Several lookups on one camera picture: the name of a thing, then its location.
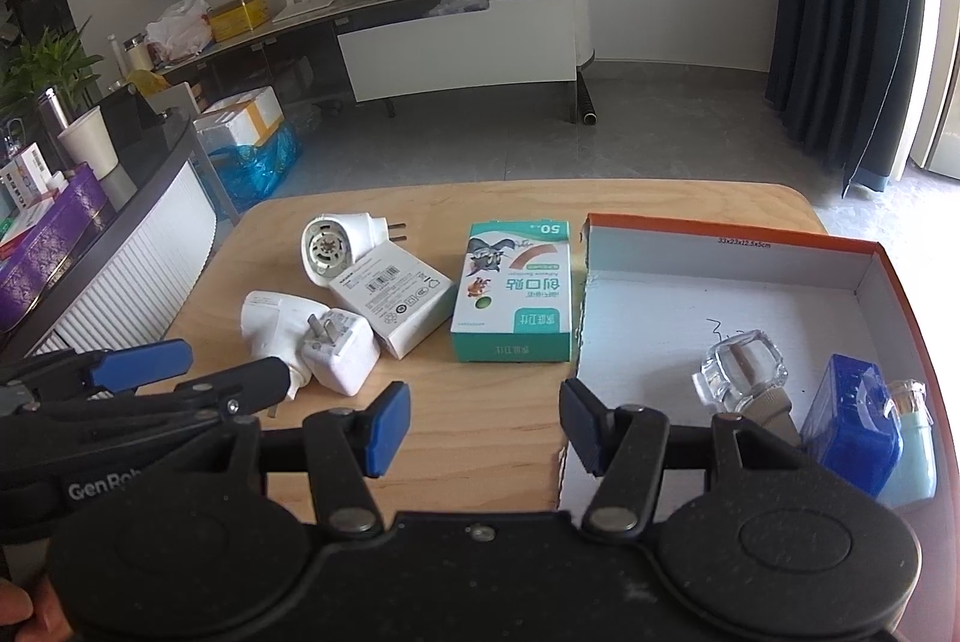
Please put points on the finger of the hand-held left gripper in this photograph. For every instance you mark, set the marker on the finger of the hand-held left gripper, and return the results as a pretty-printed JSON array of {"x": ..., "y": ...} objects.
[
  {"x": 142, "y": 363},
  {"x": 255, "y": 383}
]

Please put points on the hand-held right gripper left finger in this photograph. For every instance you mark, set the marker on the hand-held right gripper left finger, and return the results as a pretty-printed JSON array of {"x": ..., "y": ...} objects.
[{"x": 386, "y": 424}]

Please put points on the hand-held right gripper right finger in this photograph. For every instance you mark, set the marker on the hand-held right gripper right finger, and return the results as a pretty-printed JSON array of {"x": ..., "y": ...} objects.
[{"x": 581, "y": 424}]

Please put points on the white curved plug adapter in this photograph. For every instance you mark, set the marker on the white curved plug adapter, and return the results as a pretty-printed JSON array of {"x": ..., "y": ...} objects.
[{"x": 274, "y": 319}]

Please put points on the small white wall charger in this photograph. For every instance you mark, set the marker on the small white wall charger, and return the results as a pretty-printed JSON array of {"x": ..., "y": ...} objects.
[{"x": 341, "y": 357}]

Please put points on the white power adapter carton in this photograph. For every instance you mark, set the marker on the white power adapter carton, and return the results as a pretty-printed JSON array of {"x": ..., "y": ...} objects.
[{"x": 397, "y": 304}]

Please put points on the orange and white cardboard box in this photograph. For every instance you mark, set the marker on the orange and white cardboard box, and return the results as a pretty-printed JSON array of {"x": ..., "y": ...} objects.
[{"x": 660, "y": 327}]

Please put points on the white round plug-in heater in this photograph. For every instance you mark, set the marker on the white round plug-in heater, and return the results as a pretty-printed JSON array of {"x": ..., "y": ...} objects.
[{"x": 330, "y": 248}]

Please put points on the green bandage carton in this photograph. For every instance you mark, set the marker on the green bandage carton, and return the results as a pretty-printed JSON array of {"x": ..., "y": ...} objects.
[{"x": 517, "y": 282}]

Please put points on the clear glass bottle beige nozzle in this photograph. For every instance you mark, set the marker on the clear glass bottle beige nozzle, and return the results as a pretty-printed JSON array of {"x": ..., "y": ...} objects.
[{"x": 742, "y": 364}]

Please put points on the blue plastic box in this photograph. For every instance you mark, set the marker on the blue plastic box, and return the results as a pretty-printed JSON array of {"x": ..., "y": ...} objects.
[{"x": 847, "y": 424}]

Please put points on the light blue toothpick container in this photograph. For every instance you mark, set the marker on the light blue toothpick container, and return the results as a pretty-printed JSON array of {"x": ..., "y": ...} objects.
[{"x": 919, "y": 454}]

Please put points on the person's left hand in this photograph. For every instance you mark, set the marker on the person's left hand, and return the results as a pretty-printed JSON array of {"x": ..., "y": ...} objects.
[{"x": 15, "y": 601}]

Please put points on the curved counter white ribbed panel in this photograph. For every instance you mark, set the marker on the curved counter white ribbed panel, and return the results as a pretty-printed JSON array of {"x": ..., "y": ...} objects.
[{"x": 135, "y": 282}]

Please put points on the purple patterned box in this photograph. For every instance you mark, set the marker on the purple patterned box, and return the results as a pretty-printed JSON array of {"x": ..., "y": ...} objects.
[{"x": 52, "y": 244}]

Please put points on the blue plastic bag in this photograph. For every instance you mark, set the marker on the blue plastic bag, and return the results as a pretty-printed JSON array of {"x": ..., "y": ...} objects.
[{"x": 255, "y": 173}]

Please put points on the white printed carton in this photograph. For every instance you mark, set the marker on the white printed carton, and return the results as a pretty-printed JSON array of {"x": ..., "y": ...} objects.
[{"x": 26, "y": 177}]

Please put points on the white pot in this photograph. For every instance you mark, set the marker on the white pot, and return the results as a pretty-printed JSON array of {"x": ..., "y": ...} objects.
[{"x": 90, "y": 143}]

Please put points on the black desktop device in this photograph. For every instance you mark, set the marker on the black desktop device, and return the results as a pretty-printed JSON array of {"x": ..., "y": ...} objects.
[{"x": 131, "y": 106}]

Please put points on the steel cylinder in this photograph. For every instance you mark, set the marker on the steel cylinder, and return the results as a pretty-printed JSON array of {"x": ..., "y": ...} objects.
[{"x": 54, "y": 121}]

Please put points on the white and orange shipping carton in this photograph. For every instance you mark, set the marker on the white and orange shipping carton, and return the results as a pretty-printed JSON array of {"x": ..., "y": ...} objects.
[{"x": 240, "y": 117}]

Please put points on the yellow bag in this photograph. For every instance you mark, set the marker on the yellow bag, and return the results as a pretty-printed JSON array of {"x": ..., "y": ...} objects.
[{"x": 148, "y": 81}]

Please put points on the glass jar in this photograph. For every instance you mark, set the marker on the glass jar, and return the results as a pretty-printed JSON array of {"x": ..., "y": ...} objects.
[{"x": 139, "y": 53}]

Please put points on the green leafy plant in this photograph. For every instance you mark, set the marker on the green leafy plant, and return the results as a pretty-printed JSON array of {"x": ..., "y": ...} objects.
[{"x": 45, "y": 64}]

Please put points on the white plastic bag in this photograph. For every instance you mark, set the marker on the white plastic bag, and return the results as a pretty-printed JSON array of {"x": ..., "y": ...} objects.
[{"x": 180, "y": 31}]

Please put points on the yellow box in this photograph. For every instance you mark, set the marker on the yellow box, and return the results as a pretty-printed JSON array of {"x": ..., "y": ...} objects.
[{"x": 240, "y": 16}]

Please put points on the long white and dark cabinet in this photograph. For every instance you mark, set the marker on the long white and dark cabinet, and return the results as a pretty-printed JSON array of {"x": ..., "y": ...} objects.
[{"x": 457, "y": 49}]

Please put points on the dark blue curtain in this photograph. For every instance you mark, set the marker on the dark blue curtain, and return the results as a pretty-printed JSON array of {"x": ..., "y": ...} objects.
[{"x": 840, "y": 12}]

